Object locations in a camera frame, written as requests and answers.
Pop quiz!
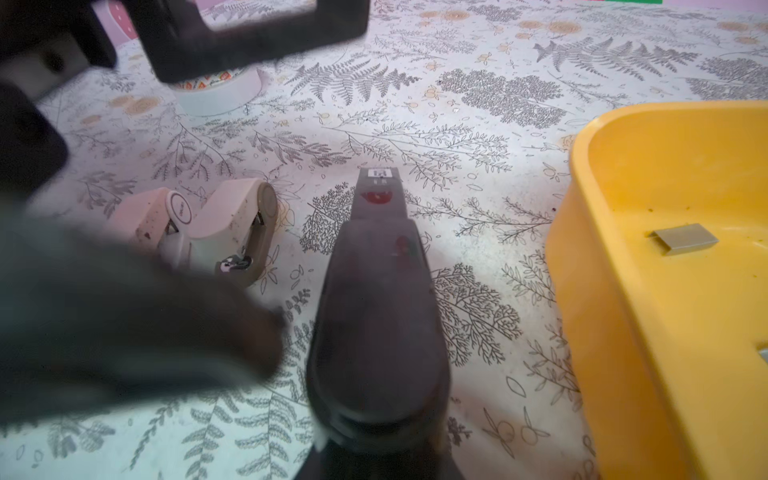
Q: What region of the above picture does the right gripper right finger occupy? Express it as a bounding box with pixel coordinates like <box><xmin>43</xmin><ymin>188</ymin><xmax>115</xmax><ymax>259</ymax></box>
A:
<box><xmin>440</xmin><ymin>449</ymin><xmax>464</xmax><ymax>480</ymax></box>

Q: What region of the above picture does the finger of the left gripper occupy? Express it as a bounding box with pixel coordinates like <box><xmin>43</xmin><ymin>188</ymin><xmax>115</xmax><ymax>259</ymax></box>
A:
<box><xmin>1</xmin><ymin>200</ymin><xmax>284</xmax><ymax>420</ymax></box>
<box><xmin>123</xmin><ymin>0</ymin><xmax>370</xmax><ymax>84</ymax></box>

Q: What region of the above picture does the clear tape roll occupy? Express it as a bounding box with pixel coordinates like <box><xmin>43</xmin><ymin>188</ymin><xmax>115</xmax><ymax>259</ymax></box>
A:
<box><xmin>170</xmin><ymin>67</ymin><xmax>262</xmax><ymax>117</ymax></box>

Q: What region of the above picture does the black stapler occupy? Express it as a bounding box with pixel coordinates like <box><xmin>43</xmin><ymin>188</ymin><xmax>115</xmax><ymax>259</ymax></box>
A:
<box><xmin>305</xmin><ymin>168</ymin><xmax>451</xmax><ymax>479</ymax></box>

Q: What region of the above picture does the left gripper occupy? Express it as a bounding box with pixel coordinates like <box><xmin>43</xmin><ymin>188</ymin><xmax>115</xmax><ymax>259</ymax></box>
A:
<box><xmin>0</xmin><ymin>0</ymin><xmax>157</xmax><ymax>205</ymax></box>

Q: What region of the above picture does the staple strip in tray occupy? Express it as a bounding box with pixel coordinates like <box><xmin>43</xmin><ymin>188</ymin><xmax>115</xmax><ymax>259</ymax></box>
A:
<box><xmin>649</xmin><ymin>223</ymin><xmax>719</xmax><ymax>256</ymax></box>

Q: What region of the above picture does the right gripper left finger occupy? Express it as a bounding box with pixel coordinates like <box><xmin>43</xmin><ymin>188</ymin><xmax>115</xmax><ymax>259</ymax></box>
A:
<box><xmin>294</xmin><ymin>449</ymin><xmax>318</xmax><ymax>480</ymax></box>

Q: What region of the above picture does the yellow plastic tray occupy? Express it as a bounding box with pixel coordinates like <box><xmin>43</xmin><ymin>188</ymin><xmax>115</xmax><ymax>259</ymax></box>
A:
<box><xmin>545</xmin><ymin>101</ymin><xmax>767</xmax><ymax>479</ymax></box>

